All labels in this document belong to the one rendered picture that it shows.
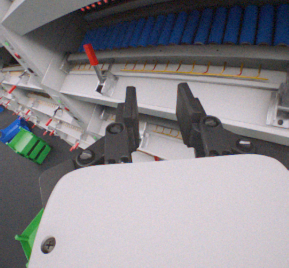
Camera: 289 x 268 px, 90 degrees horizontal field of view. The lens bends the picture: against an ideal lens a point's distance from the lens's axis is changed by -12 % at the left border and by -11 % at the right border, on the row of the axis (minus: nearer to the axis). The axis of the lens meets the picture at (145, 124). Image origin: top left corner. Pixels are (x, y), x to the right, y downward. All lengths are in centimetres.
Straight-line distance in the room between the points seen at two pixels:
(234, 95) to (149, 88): 12
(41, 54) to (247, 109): 42
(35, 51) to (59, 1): 22
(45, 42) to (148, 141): 35
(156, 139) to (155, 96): 20
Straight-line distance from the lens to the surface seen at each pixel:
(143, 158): 64
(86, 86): 38
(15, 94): 115
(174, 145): 41
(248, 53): 22
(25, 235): 116
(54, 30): 47
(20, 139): 184
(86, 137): 88
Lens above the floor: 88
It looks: 47 degrees down
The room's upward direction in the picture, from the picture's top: 29 degrees counter-clockwise
